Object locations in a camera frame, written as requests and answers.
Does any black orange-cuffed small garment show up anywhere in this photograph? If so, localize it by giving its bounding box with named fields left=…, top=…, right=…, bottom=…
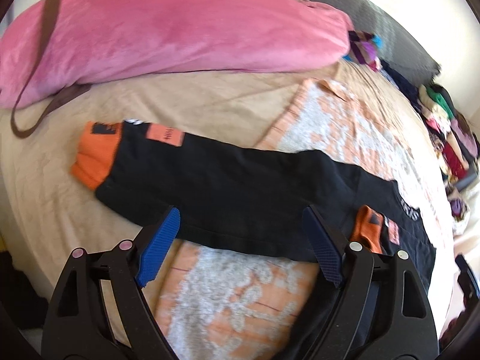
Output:
left=71, top=120, right=435, bottom=286

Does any pile of folded clothes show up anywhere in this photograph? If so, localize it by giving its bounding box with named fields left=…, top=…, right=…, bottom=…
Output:
left=416, top=84, right=479, bottom=222

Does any orange white patterned blanket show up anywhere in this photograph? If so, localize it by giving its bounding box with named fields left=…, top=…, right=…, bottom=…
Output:
left=154, top=74, right=453, bottom=359

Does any dark navy folded cloth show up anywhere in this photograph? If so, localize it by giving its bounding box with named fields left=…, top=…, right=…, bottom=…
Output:
left=380, top=59, right=418, bottom=103

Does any striped multicolour cloth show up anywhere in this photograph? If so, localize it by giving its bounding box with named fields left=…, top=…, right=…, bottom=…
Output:
left=343, top=31, right=382, bottom=72

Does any grey quilted headboard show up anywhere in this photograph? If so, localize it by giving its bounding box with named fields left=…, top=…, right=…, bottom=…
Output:
left=311, top=0, right=441, bottom=86

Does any pink plush blanket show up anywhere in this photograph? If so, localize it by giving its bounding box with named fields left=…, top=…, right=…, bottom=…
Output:
left=1, top=0, right=354, bottom=108

